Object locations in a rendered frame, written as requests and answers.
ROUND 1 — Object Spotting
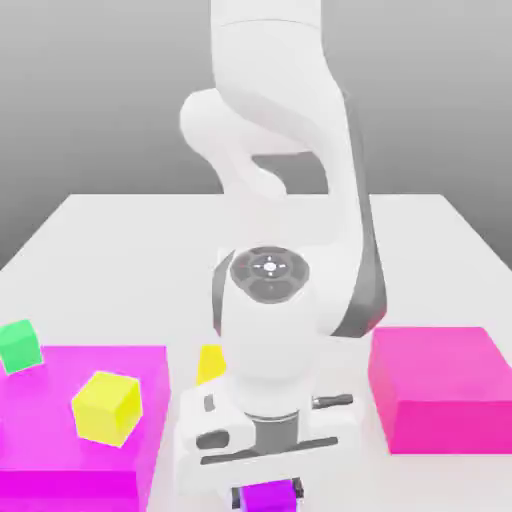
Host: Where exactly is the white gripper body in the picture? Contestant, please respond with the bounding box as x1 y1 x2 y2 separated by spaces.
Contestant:
178 433 364 494

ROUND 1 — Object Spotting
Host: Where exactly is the small yellow cube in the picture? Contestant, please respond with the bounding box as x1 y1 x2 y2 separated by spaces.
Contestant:
71 370 144 449
195 344 228 386

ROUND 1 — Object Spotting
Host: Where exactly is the small green cube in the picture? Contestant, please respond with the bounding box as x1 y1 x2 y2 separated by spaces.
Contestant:
0 318 44 376

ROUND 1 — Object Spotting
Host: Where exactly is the large pink box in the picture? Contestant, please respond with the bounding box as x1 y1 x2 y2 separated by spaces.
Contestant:
367 326 512 456

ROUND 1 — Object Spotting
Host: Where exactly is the small purple cube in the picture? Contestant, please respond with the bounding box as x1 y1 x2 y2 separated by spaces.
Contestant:
238 478 300 512

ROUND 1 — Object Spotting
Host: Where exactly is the large magenta box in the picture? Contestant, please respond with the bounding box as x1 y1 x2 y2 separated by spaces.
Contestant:
0 344 170 512

